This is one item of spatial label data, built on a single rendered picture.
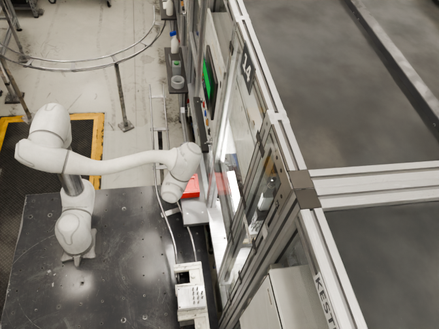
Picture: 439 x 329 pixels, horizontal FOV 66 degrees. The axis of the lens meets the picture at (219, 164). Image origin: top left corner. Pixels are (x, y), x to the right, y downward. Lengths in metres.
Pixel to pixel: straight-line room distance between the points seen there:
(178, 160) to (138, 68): 2.85
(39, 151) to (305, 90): 1.00
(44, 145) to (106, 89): 2.55
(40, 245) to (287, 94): 1.69
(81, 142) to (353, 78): 2.81
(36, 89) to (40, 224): 2.16
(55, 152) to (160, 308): 0.98
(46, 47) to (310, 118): 4.09
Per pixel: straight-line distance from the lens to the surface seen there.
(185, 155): 1.44
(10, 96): 4.10
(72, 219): 1.90
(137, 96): 3.85
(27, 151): 1.46
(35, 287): 2.11
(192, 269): 1.80
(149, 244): 2.07
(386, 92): 1.03
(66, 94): 3.98
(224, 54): 1.32
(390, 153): 0.87
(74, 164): 1.47
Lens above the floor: 2.57
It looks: 53 degrees down
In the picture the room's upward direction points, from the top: 10 degrees clockwise
